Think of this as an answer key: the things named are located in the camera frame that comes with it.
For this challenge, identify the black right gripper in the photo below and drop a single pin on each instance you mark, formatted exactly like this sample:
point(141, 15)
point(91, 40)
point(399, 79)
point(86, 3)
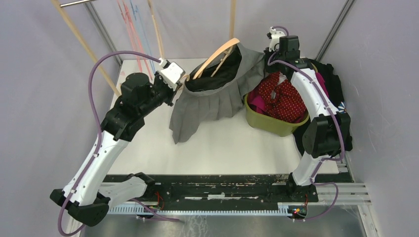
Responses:
point(269, 54)

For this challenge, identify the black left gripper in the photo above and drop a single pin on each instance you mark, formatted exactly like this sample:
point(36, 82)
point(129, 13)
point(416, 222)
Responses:
point(157, 79)

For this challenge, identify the red polka dot skirt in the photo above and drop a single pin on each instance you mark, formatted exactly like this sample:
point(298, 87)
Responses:
point(281, 100)

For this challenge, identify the wooden hanger with grey skirt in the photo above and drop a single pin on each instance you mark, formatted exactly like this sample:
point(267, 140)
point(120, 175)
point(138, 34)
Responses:
point(225, 49)

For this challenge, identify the grey skirt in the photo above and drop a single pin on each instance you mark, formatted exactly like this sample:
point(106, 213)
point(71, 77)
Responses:
point(218, 93)

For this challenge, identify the pink wire hanger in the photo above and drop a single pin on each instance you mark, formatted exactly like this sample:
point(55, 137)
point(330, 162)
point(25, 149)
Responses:
point(125, 17)
point(142, 62)

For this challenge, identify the magenta pleated skirt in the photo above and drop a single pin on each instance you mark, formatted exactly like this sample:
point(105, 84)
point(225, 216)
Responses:
point(257, 104)

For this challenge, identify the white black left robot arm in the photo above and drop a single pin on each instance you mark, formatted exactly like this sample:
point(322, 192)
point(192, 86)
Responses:
point(83, 198)

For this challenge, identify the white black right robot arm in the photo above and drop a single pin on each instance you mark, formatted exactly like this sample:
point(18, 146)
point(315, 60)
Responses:
point(328, 130)

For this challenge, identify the black floral garment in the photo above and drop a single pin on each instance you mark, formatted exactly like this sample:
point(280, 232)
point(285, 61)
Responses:
point(331, 83)

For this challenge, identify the wooden clothes rack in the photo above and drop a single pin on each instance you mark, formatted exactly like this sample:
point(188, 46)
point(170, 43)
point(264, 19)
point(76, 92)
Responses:
point(60, 8)

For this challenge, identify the olive green laundry basket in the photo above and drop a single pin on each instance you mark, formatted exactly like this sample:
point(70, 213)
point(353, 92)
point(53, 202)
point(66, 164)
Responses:
point(270, 124)

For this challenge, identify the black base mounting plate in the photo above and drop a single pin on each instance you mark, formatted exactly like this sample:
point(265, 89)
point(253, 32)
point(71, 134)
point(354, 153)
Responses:
point(212, 184)

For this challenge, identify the metal wall rail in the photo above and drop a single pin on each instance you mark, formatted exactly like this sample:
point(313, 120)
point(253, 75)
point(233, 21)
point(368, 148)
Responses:
point(334, 29)
point(100, 26)

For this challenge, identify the left metal wall rail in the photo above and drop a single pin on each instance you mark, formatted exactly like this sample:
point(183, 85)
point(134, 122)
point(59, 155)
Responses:
point(100, 26)

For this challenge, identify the aluminium rail frame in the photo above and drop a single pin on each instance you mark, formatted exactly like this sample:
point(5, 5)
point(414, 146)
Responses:
point(343, 193)

